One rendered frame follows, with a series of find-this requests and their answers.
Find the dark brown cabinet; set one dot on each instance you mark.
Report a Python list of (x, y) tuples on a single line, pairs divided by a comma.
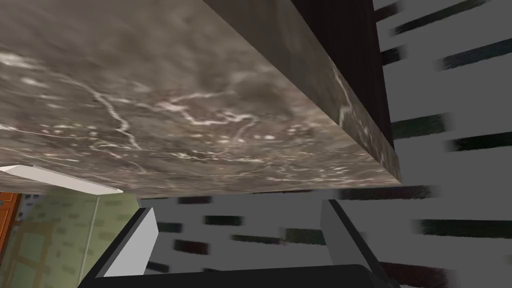
[(344, 44)]

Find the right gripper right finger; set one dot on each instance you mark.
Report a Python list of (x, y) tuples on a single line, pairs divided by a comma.
[(340, 244)]

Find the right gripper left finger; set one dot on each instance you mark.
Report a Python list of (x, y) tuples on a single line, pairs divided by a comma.
[(134, 248)]

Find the orange wooden door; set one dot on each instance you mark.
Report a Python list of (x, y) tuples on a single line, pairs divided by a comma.
[(7, 218)]

